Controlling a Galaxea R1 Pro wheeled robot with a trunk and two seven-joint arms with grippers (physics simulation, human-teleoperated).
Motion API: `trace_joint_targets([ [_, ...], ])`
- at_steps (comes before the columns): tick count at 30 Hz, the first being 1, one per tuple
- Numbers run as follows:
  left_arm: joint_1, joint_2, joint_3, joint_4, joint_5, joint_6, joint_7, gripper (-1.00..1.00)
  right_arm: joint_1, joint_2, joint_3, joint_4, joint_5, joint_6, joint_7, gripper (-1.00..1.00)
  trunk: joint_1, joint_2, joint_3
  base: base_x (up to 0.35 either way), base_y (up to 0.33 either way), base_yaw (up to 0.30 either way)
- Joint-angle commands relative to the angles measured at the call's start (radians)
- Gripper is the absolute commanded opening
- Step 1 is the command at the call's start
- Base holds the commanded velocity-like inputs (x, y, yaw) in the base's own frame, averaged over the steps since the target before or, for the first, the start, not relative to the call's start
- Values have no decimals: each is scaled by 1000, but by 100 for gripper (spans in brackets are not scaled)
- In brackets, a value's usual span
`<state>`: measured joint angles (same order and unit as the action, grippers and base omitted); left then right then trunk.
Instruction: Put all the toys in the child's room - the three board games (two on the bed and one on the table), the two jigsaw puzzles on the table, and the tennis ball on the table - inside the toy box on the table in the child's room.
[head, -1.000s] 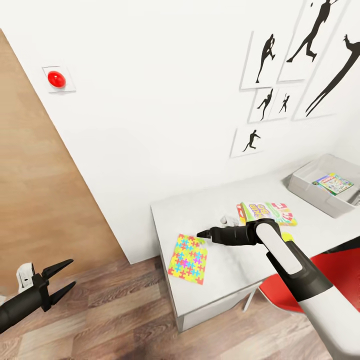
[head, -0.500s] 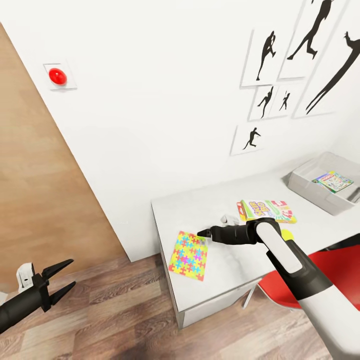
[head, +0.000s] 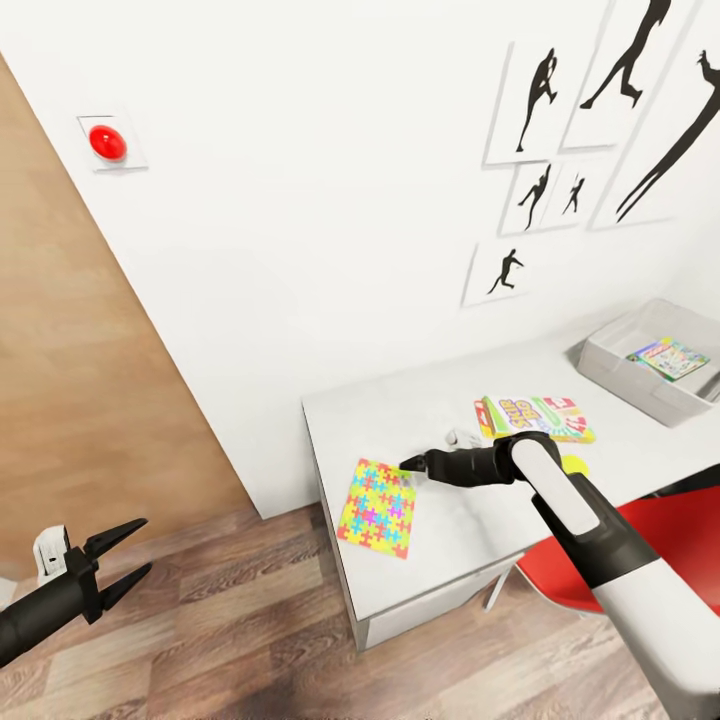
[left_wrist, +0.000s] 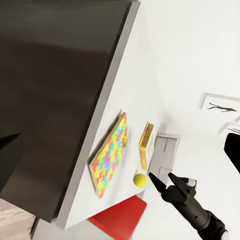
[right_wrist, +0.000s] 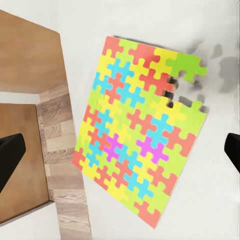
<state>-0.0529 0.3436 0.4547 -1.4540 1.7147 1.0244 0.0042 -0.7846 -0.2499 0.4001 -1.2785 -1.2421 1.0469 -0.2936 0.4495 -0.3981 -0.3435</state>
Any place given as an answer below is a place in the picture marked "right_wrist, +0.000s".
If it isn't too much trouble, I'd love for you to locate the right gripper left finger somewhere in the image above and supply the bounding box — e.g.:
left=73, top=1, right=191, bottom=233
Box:
left=0, top=133, right=26, bottom=193

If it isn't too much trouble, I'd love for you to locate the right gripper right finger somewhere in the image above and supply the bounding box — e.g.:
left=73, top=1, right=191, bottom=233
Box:
left=224, top=133, right=240, bottom=173

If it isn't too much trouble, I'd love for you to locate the jigsaw puzzle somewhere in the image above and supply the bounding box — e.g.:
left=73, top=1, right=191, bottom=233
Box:
left=71, top=35, right=209, bottom=229

